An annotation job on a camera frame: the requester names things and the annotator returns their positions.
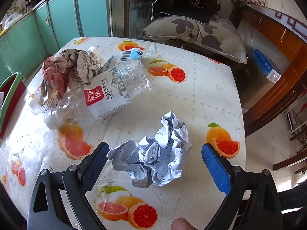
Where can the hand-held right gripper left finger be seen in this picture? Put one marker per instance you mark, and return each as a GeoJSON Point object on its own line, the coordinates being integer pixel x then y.
{"type": "Point", "coordinates": [94, 167]}

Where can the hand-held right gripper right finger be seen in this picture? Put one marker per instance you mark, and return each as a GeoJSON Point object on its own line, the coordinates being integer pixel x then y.
{"type": "Point", "coordinates": [215, 167]}

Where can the white paper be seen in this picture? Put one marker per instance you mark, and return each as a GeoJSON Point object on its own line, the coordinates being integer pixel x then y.
{"type": "Point", "coordinates": [153, 153]}

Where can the clear bottle red label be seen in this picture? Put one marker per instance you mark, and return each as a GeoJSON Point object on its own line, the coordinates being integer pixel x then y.
{"type": "Point", "coordinates": [108, 93]}

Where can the crushed clear plastic bottle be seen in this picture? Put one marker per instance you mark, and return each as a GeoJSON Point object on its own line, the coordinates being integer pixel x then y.
{"type": "Point", "coordinates": [38, 106]}
{"type": "Point", "coordinates": [129, 54]}

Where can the brown paper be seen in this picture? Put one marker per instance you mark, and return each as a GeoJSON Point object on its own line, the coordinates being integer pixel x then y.
{"type": "Point", "coordinates": [67, 69]}

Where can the large red bucket green rim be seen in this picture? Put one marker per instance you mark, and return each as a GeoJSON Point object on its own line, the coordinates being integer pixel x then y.
{"type": "Point", "coordinates": [10, 95]}

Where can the person's right hand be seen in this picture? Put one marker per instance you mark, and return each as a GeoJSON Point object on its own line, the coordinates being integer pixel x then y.
{"type": "Point", "coordinates": [182, 224]}

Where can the table with fruit-print cloth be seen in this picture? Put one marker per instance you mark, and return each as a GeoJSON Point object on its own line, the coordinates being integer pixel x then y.
{"type": "Point", "coordinates": [203, 95]}

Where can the blue box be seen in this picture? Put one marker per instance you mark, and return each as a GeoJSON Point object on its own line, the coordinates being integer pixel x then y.
{"type": "Point", "coordinates": [263, 63]}

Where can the floral cushion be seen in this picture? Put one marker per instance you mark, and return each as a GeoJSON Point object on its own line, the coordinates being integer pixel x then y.
{"type": "Point", "coordinates": [191, 36]}

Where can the wooden desk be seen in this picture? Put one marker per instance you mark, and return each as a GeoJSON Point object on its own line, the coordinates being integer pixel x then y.
{"type": "Point", "coordinates": [275, 36]}

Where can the teal lower kitchen cabinets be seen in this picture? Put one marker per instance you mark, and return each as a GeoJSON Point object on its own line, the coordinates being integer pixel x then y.
{"type": "Point", "coordinates": [60, 16]}

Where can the black bag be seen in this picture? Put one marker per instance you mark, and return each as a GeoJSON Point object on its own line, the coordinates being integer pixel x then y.
{"type": "Point", "coordinates": [191, 7]}

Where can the white patterned desk cloth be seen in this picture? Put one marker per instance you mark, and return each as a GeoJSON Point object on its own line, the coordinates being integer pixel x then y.
{"type": "Point", "coordinates": [287, 21]}

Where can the white plastic bag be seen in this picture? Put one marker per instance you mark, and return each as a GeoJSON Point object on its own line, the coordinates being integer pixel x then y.
{"type": "Point", "coordinates": [12, 19]}

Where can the aluminium door frame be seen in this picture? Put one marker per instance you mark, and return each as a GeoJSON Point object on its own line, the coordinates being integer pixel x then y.
{"type": "Point", "coordinates": [117, 9]}

